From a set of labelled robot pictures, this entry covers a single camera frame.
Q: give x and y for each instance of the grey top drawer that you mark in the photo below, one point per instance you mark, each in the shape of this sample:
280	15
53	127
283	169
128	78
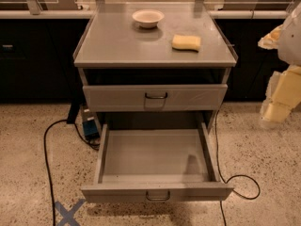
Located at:
154	97

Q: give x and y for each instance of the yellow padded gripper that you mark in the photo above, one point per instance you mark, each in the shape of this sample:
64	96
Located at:
292	42

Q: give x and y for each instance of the grey drawer cabinet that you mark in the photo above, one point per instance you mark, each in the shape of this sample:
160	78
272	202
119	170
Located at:
116	51

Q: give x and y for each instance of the blue power box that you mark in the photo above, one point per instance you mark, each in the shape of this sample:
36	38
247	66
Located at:
89	125

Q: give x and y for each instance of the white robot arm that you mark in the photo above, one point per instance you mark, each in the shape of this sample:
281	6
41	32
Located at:
293	21

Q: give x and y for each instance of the yellow sponge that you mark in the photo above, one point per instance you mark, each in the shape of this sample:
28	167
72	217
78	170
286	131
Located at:
180	42

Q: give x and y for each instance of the blue tape cross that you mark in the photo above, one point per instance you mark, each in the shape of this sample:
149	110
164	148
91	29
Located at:
68	215

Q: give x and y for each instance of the grey drawer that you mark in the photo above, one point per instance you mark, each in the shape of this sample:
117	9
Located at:
167	165
154	97

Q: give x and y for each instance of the white bowl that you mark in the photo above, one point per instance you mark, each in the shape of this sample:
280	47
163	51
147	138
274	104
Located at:
148	18

